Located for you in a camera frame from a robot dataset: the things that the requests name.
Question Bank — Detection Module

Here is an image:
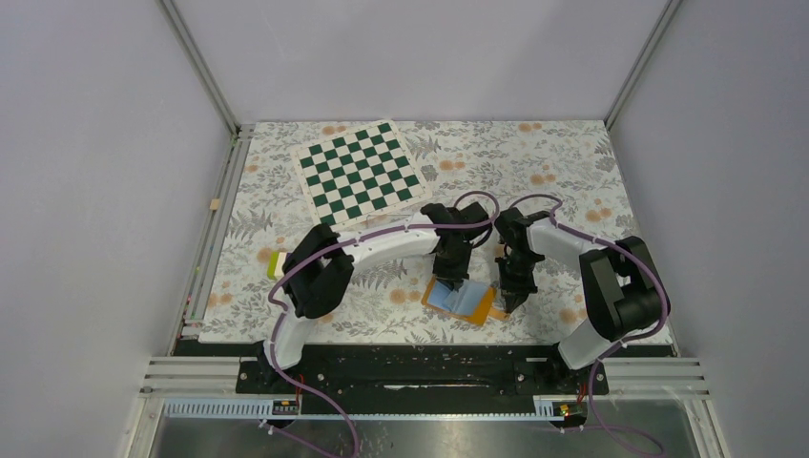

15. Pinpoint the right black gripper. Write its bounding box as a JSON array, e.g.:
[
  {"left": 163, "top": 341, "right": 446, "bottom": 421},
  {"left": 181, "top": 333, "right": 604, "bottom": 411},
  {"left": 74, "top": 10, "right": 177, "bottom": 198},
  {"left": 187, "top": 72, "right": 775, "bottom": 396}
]
[{"left": 496, "top": 251, "right": 541, "bottom": 314}]

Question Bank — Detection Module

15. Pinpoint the clear plastic box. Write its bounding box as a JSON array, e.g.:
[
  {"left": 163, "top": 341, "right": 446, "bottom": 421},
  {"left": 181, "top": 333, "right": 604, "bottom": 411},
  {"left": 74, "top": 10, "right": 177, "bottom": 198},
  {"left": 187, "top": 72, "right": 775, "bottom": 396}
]
[{"left": 363, "top": 212, "right": 418, "bottom": 231}]

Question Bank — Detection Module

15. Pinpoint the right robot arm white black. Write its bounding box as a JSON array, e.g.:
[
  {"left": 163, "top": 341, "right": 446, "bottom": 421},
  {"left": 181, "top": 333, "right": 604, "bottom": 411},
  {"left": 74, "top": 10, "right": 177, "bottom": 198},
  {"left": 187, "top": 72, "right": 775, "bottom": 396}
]
[{"left": 494, "top": 208, "right": 670, "bottom": 393}]

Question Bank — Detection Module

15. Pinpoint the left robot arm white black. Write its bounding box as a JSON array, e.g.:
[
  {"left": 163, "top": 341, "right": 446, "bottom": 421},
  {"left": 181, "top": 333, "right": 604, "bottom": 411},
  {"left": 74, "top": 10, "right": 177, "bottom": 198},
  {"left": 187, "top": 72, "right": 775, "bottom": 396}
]
[{"left": 259, "top": 202, "right": 493, "bottom": 392}]

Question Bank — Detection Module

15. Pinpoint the green white chessboard mat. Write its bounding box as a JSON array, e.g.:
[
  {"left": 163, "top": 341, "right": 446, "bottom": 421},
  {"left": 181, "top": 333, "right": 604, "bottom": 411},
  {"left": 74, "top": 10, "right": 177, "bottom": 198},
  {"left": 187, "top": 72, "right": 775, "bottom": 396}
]
[{"left": 291, "top": 120, "right": 433, "bottom": 230}]

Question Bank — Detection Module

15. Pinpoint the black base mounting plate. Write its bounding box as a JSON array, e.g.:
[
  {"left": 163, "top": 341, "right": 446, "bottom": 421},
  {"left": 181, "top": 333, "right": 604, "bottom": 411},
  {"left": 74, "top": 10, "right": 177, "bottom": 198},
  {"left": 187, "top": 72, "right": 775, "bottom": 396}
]
[{"left": 235, "top": 343, "right": 610, "bottom": 417}]

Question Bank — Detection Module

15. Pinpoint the green white small block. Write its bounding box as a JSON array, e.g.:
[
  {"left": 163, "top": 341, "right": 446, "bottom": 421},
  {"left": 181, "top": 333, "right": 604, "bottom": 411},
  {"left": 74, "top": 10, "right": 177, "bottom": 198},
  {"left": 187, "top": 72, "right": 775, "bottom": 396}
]
[{"left": 266, "top": 251, "right": 288, "bottom": 281}]

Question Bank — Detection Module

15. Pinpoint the floral tablecloth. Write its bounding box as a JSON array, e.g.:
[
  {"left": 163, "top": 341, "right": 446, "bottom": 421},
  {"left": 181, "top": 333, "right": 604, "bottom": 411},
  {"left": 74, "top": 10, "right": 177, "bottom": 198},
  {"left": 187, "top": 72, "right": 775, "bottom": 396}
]
[{"left": 199, "top": 120, "right": 638, "bottom": 344}]

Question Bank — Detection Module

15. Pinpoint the slotted white cable duct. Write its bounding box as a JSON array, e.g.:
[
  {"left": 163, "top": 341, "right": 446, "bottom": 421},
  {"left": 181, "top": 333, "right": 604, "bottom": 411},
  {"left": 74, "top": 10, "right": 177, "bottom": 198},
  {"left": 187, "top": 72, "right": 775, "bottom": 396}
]
[{"left": 162, "top": 396, "right": 573, "bottom": 423}]

